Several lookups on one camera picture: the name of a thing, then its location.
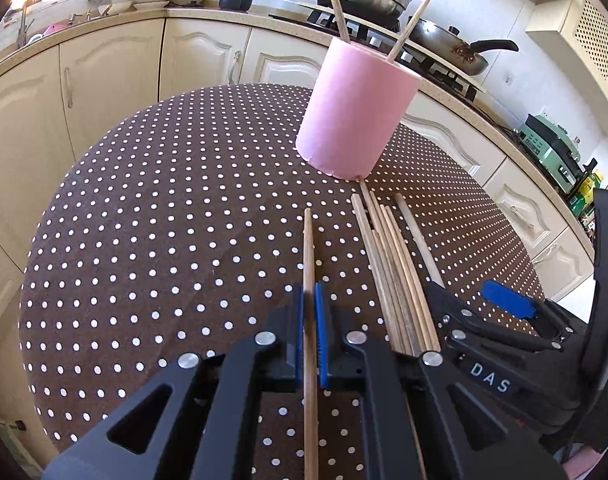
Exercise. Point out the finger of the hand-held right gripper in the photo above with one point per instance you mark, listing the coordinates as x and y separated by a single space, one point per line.
464 322
509 300

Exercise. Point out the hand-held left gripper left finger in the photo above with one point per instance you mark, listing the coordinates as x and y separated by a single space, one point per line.
299 330

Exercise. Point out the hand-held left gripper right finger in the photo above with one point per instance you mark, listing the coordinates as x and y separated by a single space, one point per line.
321 330

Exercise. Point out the wooden chopstick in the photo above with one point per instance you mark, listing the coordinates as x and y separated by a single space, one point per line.
414 20
309 260
334 0

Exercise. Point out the pile of wooden chopsticks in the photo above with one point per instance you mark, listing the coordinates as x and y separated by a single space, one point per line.
394 280

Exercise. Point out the pink cup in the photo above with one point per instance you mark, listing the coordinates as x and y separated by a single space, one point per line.
354 110

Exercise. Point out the green and yellow bottles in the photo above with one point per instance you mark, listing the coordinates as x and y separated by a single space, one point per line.
586 190

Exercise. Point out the green countertop appliance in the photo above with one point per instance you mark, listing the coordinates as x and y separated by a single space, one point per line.
549 150

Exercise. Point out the dark frying pan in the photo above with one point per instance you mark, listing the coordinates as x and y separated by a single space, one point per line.
449 45

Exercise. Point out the black gas stove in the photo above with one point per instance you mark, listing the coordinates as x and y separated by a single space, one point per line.
324 20

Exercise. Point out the cream kitchen base cabinets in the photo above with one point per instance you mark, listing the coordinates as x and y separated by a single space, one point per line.
108 70

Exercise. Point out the beige kitchen countertop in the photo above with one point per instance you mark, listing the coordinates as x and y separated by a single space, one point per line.
208 12

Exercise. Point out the stack of white dishes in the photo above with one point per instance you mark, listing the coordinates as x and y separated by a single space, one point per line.
151 1

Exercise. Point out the pink bowl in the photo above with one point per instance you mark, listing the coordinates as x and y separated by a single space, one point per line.
53 30

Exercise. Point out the metal sink faucet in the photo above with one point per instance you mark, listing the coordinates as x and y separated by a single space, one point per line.
23 25

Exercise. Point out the cream lattice wall cabinet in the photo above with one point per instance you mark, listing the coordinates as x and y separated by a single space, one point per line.
584 30

